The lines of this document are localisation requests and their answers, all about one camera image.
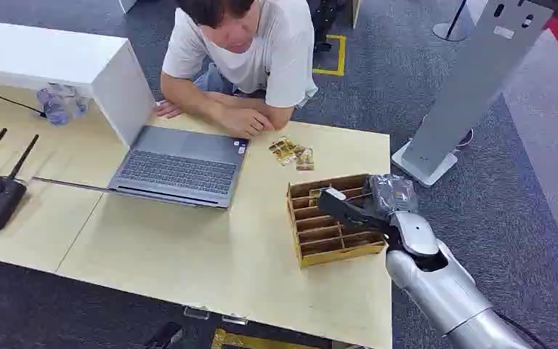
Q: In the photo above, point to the yellow floor marker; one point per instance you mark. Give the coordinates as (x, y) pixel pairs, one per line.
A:
(255, 341)

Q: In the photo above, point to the silver metal strip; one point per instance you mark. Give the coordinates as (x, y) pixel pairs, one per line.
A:
(72, 184)

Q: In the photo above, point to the wooden card box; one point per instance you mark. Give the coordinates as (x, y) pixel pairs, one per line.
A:
(322, 236)

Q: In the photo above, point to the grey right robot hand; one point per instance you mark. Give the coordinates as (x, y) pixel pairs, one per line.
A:
(392, 193)

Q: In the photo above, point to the black robot legs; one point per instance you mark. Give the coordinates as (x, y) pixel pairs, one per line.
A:
(324, 21)

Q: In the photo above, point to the grey kiosk stand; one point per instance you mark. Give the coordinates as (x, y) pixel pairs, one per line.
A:
(476, 82)

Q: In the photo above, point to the gold printed card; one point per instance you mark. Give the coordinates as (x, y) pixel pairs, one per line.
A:
(315, 192)
(305, 160)
(284, 150)

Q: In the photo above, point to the white box cabinet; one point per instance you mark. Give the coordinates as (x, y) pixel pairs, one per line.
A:
(67, 62)

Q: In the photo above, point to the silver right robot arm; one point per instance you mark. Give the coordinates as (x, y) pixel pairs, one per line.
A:
(445, 289)

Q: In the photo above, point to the black robot foot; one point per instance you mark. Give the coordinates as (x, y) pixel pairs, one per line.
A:
(166, 336)

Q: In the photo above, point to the stanchion post with base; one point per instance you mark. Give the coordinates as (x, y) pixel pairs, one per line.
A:
(452, 26)

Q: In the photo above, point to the person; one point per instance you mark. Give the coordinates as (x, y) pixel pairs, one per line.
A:
(264, 53)

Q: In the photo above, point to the grey laptop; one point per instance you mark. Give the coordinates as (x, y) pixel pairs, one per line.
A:
(178, 168)

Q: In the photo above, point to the person's right hand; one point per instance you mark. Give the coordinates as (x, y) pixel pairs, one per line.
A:
(245, 123)

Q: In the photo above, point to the shoe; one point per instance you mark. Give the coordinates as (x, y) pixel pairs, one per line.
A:
(466, 138)

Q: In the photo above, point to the person's left hand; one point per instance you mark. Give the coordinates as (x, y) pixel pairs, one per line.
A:
(168, 110)

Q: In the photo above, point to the clear table bracket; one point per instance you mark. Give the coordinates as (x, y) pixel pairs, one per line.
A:
(234, 320)
(196, 312)

